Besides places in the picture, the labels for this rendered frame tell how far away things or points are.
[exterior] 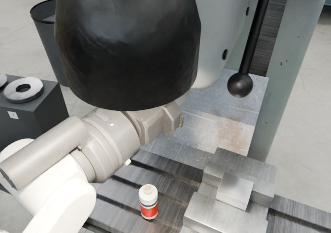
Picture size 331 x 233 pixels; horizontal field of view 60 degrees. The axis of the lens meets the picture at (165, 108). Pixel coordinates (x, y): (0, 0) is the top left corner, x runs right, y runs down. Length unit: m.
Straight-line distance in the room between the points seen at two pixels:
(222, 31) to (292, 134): 2.01
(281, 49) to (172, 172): 0.43
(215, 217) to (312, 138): 1.80
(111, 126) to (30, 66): 2.72
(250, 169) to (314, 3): 0.40
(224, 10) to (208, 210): 0.40
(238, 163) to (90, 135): 0.44
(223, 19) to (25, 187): 0.28
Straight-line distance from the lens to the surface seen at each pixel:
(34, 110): 0.72
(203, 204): 0.60
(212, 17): 0.30
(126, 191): 0.75
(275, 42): 0.80
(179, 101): 0.47
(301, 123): 2.41
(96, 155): 0.36
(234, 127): 0.88
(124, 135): 0.38
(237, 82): 0.34
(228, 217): 0.59
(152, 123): 0.41
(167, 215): 0.71
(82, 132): 0.35
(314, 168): 2.14
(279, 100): 0.90
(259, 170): 0.72
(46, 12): 2.71
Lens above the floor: 1.53
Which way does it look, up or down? 42 degrees down
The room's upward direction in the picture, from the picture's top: straight up
